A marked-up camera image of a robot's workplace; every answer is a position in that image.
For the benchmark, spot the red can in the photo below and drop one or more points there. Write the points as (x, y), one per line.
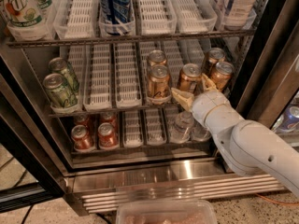
(83, 120)
(111, 118)
(107, 136)
(82, 138)

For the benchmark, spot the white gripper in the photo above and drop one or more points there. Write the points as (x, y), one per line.
(207, 104)

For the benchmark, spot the green can front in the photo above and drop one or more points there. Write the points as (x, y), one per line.
(59, 91)

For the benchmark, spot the blue pepsi bottle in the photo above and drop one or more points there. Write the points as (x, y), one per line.
(116, 17)

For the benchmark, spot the clear plastic container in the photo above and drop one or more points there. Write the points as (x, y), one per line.
(166, 212)

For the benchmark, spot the wire shelf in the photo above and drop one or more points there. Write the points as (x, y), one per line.
(171, 103)
(123, 39)

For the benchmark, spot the top wire shelf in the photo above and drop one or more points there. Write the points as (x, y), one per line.
(123, 39)

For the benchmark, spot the white label bottle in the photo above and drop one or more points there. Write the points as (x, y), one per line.
(233, 13)

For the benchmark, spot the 7up bottle front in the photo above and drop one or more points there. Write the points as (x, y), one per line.
(26, 21)

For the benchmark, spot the green can rear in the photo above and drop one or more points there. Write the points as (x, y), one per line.
(62, 66)

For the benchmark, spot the clear water bottle left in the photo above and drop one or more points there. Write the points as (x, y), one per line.
(182, 127)

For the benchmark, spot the middle wire shelf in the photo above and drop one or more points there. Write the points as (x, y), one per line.
(171, 103)

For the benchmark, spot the blue can behind door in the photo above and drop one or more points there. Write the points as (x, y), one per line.
(288, 121)

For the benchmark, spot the orange can rear left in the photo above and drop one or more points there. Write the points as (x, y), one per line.
(157, 57)

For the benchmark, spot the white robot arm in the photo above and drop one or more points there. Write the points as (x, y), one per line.
(247, 146)

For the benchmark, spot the orange can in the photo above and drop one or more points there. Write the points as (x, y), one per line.
(212, 57)
(158, 82)
(221, 74)
(157, 57)

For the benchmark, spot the red can rear left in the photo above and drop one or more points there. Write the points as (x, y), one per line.
(83, 120)

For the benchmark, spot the green can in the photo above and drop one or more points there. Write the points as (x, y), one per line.
(62, 66)
(59, 91)

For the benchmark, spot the stainless fridge base grille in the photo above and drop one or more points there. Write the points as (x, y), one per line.
(105, 190)

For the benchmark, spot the orange can front left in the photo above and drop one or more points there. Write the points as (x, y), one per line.
(158, 82)

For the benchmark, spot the orange can front right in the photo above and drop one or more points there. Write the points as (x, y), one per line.
(221, 74)

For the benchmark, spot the red can front right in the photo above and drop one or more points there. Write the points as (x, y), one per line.
(107, 136)

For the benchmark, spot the red can front left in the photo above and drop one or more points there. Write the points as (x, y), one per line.
(82, 138)

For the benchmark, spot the red can rear right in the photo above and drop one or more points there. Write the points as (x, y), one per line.
(111, 118)

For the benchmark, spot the clear water bottle right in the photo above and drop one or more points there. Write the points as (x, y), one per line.
(199, 133)

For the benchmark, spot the clear water bottle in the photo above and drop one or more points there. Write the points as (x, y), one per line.
(182, 127)
(199, 133)

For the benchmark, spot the orange can rear right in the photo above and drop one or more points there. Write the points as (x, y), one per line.
(212, 57)

